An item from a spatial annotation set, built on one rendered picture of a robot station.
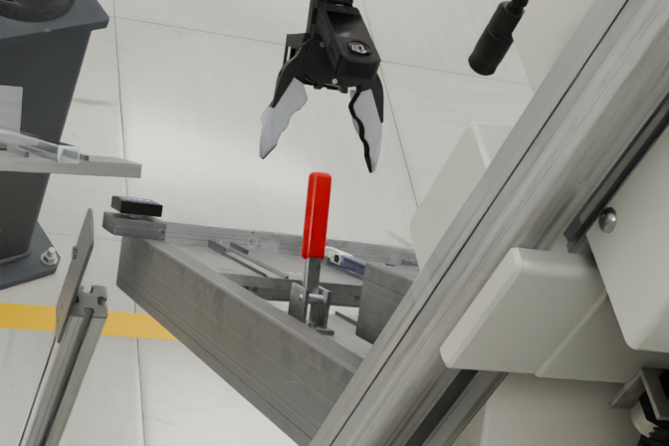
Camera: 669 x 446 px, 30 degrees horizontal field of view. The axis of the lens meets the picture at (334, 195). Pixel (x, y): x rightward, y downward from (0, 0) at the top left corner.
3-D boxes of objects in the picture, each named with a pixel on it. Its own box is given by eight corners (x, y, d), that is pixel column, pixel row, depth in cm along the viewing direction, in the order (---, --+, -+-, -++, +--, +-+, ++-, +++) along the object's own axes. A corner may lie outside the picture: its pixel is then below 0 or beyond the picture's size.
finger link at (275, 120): (250, 156, 139) (300, 91, 140) (266, 160, 133) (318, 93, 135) (229, 138, 138) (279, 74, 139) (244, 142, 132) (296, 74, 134)
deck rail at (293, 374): (114, 285, 127) (122, 225, 127) (134, 287, 128) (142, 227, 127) (391, 529, 61) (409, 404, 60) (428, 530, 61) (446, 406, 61)
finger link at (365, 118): (377, 158, 144) (349, 85, 142) (398, 162, 139) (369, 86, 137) (354, 169, 143) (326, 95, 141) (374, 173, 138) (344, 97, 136)
